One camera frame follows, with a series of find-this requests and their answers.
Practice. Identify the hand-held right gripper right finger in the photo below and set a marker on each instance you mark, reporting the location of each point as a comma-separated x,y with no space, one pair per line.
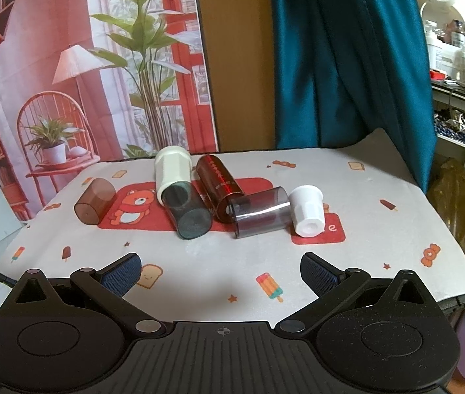
318,273

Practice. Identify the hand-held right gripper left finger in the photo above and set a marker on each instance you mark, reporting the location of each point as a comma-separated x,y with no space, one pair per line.
120,275

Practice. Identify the short white cup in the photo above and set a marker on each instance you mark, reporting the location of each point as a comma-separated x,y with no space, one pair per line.
307,209

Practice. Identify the brown transparent cup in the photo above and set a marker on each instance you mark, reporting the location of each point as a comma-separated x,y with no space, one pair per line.
95,201

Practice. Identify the grey transparent cup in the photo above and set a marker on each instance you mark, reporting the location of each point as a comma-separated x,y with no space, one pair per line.
261,213

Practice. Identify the dark teal transparent cup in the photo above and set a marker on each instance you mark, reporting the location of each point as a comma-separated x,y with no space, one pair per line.
187,213

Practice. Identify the tall white cup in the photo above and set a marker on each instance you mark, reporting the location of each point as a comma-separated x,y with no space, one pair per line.
171,168

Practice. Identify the dark red cup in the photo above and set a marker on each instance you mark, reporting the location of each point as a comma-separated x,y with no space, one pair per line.
218,180

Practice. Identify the printed bear table mat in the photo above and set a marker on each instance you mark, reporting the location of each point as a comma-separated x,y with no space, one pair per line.
224,266

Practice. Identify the silver foil packet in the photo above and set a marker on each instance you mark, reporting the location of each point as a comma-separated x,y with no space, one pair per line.
456,125

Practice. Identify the teal curtain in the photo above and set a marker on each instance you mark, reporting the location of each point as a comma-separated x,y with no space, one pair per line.
339,57

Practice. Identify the brown wooden panel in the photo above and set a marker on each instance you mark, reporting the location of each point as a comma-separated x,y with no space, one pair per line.
236,57

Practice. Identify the small red box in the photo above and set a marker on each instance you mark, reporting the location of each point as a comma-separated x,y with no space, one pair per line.
437,75

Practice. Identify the printed room wall tapestry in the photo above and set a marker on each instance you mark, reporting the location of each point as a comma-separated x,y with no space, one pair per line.
72,16

